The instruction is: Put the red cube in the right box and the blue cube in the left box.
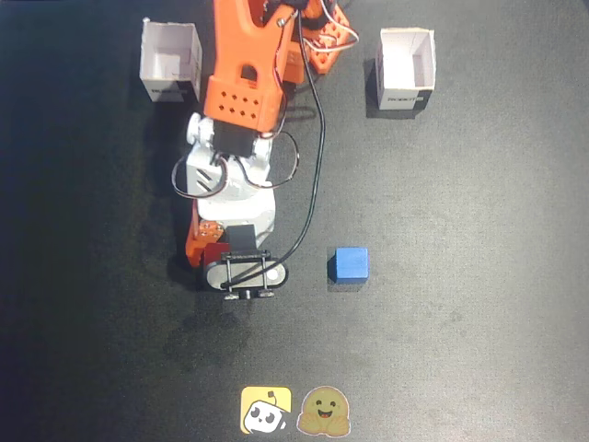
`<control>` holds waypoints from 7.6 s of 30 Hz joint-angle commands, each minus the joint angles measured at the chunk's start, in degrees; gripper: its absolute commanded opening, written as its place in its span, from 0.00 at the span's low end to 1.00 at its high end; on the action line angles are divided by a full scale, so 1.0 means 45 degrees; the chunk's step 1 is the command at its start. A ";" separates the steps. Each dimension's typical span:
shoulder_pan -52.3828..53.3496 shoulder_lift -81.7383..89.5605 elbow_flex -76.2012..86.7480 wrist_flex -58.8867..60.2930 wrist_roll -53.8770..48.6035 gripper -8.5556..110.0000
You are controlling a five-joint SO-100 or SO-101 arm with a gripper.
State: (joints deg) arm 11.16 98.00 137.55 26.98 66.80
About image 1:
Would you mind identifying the white red servo cable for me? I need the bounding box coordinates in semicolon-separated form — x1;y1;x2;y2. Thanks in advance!
301;0;360;52

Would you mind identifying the black white servo cable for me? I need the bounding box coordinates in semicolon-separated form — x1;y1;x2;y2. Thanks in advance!
171;131;301;202

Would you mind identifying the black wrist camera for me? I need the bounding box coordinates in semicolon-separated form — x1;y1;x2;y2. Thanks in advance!
200;225;290;301

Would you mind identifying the hugging face emoji sticker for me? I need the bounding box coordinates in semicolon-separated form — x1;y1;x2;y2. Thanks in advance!
296;385;352;436

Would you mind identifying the yellow robot face sticker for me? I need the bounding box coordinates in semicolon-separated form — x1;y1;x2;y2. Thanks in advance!
239;386;293;435

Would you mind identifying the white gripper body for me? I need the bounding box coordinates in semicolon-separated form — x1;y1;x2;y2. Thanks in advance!
195;186;278;252

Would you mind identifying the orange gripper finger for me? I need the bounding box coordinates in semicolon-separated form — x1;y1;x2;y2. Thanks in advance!
185;204;229;269

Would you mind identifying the white paper box black label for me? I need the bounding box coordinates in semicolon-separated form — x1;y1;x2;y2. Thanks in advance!
375;27;437;111
139;17;203;105

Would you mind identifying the blue wooden cube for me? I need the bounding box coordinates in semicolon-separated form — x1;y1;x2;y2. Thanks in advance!
327;247;370;284

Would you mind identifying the red wooden cube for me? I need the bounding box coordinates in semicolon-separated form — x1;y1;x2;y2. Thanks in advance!
202;242;231;266

